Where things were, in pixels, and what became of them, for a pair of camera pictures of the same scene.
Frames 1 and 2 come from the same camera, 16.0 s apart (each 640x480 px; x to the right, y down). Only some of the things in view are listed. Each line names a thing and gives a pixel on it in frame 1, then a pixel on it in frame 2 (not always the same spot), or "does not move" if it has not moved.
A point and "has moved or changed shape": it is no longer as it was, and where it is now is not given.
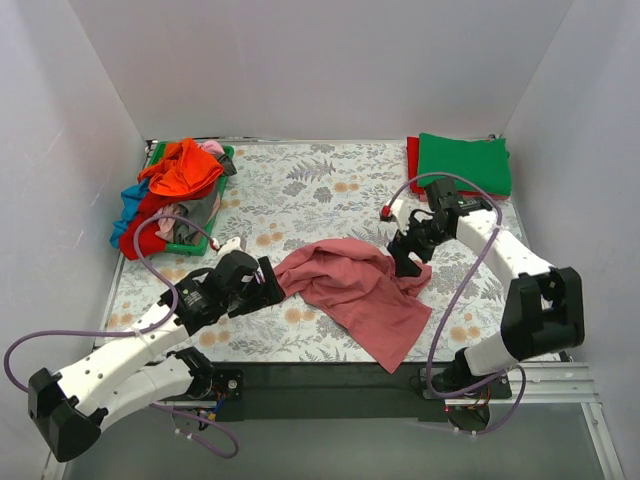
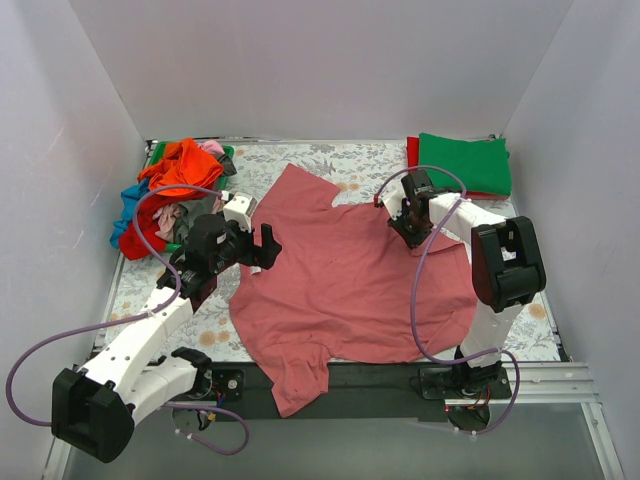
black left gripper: x=265 y=281 to x=258 y=250
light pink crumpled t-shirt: x=166 y=229 does not move
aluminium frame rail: x=561 y=383 does not move
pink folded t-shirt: x=423 y=197 does not move
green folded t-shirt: x=483 y=164 does not move
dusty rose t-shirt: x=356 y=283 has moved or changed shape
